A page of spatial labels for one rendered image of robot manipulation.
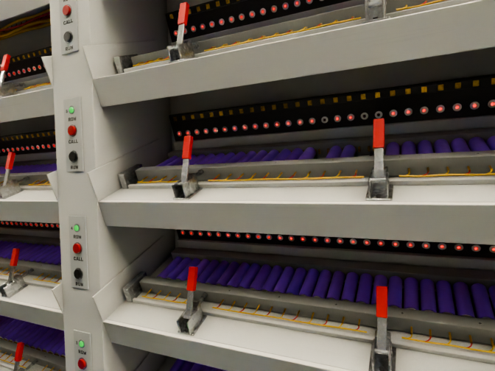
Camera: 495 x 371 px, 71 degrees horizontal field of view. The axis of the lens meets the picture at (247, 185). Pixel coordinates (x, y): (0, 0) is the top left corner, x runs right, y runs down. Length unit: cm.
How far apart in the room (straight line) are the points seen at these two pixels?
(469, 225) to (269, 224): 22
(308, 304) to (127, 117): 44
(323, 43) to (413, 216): 22
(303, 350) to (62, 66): 58
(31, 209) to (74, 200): 13
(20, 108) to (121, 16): 26
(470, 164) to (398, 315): 20
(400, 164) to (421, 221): 9
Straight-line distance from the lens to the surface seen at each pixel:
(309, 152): 55
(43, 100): 73
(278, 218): 44
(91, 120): 62
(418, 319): 50
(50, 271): 84
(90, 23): 66
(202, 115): 66
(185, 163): 52
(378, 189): 43
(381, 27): 43
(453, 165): 47
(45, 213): 73
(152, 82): 55
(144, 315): 62
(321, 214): 42
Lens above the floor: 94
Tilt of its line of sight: 2 degrees down
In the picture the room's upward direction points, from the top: 2 degrees counter-clockwise
